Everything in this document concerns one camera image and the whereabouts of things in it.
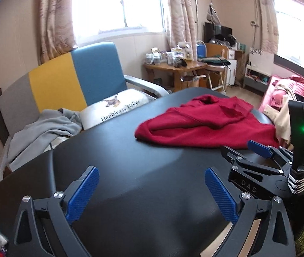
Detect grey garment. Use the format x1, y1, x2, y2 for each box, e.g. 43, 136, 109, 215
6, 108, 84, 172

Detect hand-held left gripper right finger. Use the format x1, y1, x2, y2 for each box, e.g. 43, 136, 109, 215
204, 167, 295, 257

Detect beige cloth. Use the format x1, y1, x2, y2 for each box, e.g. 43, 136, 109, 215
264, 86, 297, 148

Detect dark grey headboard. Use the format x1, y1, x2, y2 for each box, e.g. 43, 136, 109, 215
274, 54, 304, 86

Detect small bright window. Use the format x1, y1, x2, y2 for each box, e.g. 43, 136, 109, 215
274, 0, 304, 67

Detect white printed pillow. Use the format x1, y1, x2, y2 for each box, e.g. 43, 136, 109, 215
79, 88, 155, 131

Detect beige patterned curtain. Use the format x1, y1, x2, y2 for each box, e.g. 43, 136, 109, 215
165, 0, 198, 59
38, 0, 77, 65
255, 0, 279, 55

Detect grey yellow blue armchair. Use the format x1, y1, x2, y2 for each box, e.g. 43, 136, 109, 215
0, 42, 171, 178

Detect dark green cloth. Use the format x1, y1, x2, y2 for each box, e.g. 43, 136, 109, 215
199, 56, 230, 65

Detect cluster of jars and bottles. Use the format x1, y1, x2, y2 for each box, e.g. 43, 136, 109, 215
145, 47, 192, 67

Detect folding chair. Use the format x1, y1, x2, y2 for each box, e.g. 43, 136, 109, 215
203, 56, 231, 91

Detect hanging grey cloth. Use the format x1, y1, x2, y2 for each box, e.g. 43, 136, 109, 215
207, 0, 222, 26

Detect black monitor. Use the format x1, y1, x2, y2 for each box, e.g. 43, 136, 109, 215
204, 23, 233, 45

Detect red fleece pants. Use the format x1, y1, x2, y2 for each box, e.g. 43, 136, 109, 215
134, 94, 279, 149

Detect white cabinet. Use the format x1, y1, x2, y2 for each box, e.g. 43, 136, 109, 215
227, 47, 242, 86

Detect low grey shelf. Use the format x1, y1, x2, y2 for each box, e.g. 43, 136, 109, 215
243, 67, 270, 94

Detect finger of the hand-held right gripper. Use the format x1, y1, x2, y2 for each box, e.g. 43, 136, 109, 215
221, 145, 289, 178
248, 140, 294, 168

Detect white floral board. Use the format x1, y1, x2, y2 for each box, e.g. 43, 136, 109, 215
248, 47, 274, 78

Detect blue water jug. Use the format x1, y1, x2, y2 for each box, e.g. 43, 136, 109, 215
196, 41, 207, 59

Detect wooden side table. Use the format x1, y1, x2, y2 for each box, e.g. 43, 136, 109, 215
143, 60, 207, 93

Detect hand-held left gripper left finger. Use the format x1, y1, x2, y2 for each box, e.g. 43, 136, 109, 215
13, 165, 100, 257

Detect large bright window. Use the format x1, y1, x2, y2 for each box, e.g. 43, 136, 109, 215
72, 0, 168, 46

